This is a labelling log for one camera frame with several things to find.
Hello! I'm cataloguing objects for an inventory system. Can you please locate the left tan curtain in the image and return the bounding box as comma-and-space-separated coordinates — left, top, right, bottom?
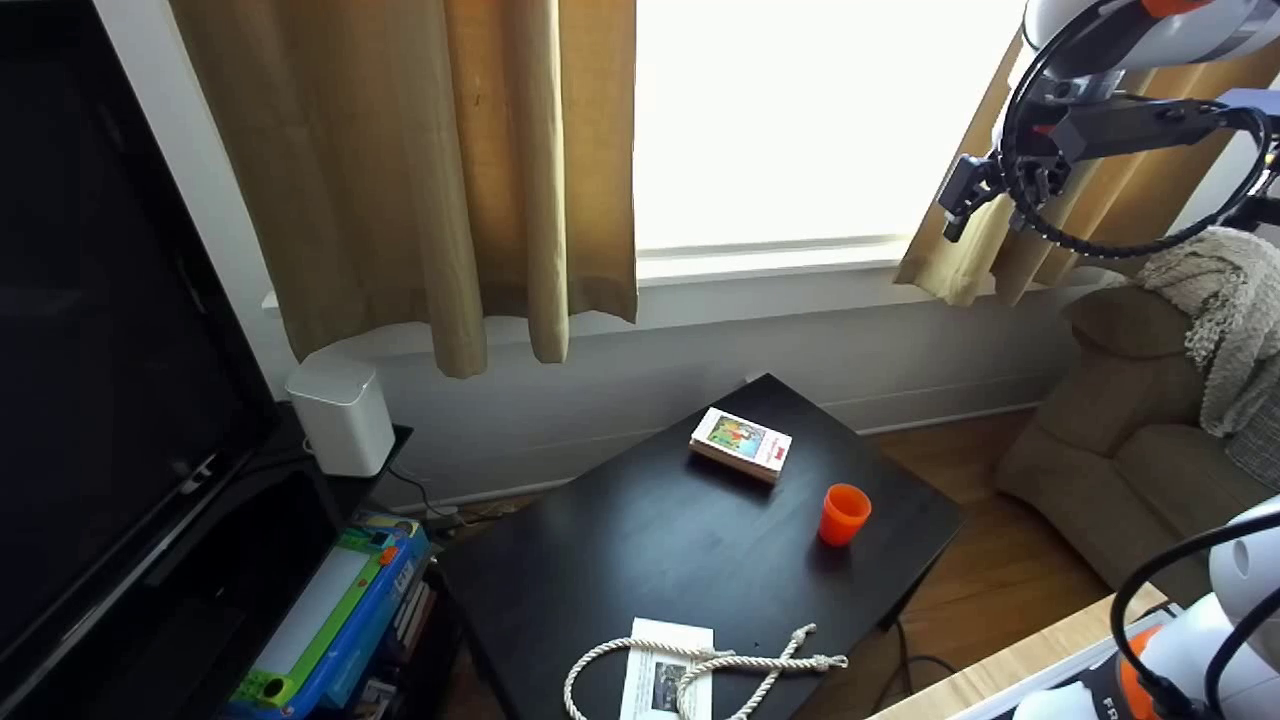
173, 0, 636, 378

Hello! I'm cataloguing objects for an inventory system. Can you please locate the tan curtain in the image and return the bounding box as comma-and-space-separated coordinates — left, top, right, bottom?
173, 0, 636, 378
897, 0, 1280, 307

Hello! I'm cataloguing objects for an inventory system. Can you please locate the black tv stand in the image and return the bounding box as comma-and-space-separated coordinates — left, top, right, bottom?
60, 429, 433, 720

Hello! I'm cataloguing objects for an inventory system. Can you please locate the white speaker box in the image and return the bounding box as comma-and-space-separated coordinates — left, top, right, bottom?
288, 352, 396, 481

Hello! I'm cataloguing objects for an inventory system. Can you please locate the white card box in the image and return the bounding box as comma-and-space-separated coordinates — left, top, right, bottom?
687, 408, 793, 485

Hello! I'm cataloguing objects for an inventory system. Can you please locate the orange plastic cup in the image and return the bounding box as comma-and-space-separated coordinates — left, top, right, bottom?
816, 485, 871, 547

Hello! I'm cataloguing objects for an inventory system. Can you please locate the olive armchair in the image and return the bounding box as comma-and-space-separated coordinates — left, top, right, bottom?
992, 290, 1271, 589

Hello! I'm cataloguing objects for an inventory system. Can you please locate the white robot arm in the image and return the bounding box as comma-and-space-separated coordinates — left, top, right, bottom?
936, 0, 1280, 720

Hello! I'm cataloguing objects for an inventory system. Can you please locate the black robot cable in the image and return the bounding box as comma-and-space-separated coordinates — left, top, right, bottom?
1109, 507, 1280, 720

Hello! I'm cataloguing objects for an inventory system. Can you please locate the black television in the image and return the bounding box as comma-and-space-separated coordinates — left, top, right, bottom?
0, 0, 323, 720

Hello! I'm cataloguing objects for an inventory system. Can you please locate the green blue toy box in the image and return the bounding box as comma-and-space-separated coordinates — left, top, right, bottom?
215, 519, 430, 720

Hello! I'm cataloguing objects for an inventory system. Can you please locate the grey knit blanket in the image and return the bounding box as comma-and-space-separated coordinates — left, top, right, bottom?
1139, 227, 1280, 485

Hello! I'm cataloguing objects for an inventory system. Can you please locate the white flat box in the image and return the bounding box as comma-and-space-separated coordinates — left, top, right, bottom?
621, 616, 712, 720

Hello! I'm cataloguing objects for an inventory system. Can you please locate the black floor cable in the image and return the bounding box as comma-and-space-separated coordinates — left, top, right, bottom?
871, 613, 958, 705

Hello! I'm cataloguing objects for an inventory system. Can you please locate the right tan curtain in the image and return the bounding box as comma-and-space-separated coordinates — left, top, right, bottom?
897, 0, 1280, 307

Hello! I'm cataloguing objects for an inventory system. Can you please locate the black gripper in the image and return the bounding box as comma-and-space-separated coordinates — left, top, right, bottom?
936, 95, 1223, 246

